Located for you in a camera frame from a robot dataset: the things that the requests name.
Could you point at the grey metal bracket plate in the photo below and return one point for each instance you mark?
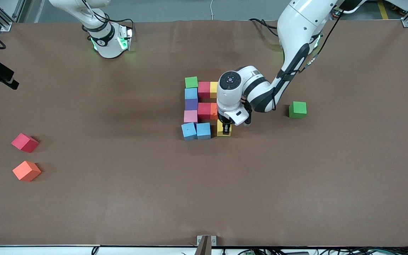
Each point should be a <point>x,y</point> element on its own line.
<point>199,240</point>

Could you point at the purple foam cube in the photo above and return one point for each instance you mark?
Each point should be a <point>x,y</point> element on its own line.
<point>191,105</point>

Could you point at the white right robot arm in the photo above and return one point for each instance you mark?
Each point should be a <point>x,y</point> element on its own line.
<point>105,35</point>

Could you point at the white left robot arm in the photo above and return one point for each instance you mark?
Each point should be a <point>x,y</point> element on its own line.
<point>296,32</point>

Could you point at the brown table mat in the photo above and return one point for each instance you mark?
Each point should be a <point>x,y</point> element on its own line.
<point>190,194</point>

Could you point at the pink foam cube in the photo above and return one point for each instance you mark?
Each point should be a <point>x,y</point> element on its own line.
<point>191,116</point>

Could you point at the yellow foam cube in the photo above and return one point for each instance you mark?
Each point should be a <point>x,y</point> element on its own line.
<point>219,131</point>
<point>213,89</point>

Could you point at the dark camera mount pole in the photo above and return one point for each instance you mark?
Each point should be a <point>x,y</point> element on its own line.
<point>204,248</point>

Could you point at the white table frame edge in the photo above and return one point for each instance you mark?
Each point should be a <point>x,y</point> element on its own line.
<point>48,250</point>

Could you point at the green foam cube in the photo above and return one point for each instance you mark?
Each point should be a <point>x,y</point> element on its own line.
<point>298,109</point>
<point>191,82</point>

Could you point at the red foam cube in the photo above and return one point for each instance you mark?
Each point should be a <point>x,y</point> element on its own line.
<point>204,89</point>
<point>204,111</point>
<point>24,142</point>

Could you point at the blue foam cube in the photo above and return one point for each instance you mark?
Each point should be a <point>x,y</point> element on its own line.
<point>191,93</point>
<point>203,131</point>
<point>188,131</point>

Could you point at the chipped orange foam cube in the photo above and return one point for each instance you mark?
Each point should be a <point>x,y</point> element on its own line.
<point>214,111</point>

